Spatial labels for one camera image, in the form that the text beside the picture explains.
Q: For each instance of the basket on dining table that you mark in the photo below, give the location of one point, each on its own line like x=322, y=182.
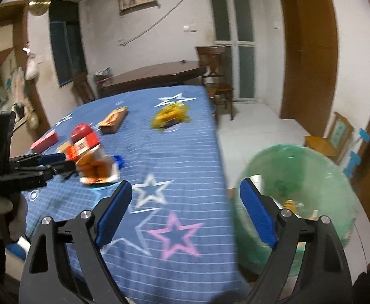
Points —
x=103, y=76

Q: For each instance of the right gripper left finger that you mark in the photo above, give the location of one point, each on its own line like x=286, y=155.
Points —
x=64, y=263

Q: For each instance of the green lined trash bin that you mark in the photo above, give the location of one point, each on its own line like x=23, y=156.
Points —
x=298, y=178

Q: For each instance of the wooden chair at table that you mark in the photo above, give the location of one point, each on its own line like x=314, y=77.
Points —
x=212, y=57

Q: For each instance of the red rectangular box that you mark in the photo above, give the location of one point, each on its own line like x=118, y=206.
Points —
x=44, y=142

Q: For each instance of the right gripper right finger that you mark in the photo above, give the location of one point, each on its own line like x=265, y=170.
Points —
x=324, y=276

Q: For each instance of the brown sponge block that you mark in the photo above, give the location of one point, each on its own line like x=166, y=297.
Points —
x=64, y=148

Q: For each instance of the red apple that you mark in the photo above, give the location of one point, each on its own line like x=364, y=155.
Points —
x=80, y=131

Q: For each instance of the round gold wall clock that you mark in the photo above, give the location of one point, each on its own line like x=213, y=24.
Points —
x=39, y=7

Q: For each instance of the yellow plastic bag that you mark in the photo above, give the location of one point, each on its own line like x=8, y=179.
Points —
x=171, y=114

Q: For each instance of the small wooden chair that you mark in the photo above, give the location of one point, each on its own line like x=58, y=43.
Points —
x=335, y=142

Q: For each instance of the crushed orange paper cup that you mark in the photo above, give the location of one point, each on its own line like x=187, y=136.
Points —
x=95, y=167

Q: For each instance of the blue bottle cap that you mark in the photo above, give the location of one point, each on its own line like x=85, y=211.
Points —
x=119, y=161

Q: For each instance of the white glass double door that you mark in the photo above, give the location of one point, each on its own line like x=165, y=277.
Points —
x=234, y=29

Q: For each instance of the wooden chair left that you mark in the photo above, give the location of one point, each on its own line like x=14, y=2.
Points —
x=82, y=88

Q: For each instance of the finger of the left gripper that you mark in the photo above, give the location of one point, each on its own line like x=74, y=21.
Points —
x=35, y=160
x=63, y=168

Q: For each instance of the red cigarette pack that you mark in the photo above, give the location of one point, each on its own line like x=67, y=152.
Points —
x=75, y=151

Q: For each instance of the dark wooden dining table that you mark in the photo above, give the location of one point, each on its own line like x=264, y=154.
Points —
x=165, y=74

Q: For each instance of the blue checkered star tablecloth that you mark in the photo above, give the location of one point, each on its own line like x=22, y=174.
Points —
x=175, y=243

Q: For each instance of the brown wooden door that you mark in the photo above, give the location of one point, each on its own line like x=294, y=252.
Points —
x=311, y=60

